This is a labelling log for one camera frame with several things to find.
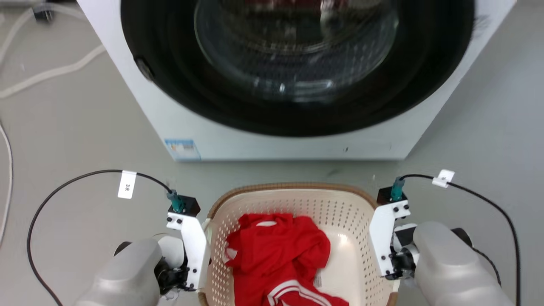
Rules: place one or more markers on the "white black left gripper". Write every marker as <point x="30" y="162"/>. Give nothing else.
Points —
<point x="193" y="250"/>

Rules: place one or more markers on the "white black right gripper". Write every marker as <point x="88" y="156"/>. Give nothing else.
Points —
<point x="381" y="238"/>

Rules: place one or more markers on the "beige perforated laundry basket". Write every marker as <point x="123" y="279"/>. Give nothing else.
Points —
<point x="340" y="212"/>

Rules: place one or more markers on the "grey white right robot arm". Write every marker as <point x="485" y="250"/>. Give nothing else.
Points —
<point x="446" y="263"/>

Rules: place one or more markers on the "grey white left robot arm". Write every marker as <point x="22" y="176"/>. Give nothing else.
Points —
<point x="127" y="272"/>

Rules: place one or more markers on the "red white-striped garment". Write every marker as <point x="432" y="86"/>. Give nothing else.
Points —
<point x="276" y="255"/>

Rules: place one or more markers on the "blue white energy label sticker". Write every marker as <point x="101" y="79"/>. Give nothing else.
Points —
<point x="182" y="149"/>

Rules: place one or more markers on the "white front-load washing machine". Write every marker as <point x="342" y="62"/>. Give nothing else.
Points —
<point x="297" y="148"/>

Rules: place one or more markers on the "black round washer door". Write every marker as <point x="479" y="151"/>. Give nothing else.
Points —
<point x="429" y="85"/>

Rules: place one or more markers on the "black floor plug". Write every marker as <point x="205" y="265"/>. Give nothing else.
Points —
<point x="43" y="13"/>

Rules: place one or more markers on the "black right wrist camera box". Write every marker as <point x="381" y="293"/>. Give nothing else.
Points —
<point x="387" y="195"/>

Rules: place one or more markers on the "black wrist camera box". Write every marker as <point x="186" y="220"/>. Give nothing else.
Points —
<point x="387" y="195"/>
<point x="188" y="205"/>

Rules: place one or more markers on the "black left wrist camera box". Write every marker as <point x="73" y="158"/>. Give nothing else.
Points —
<point x="188" y="205"/>

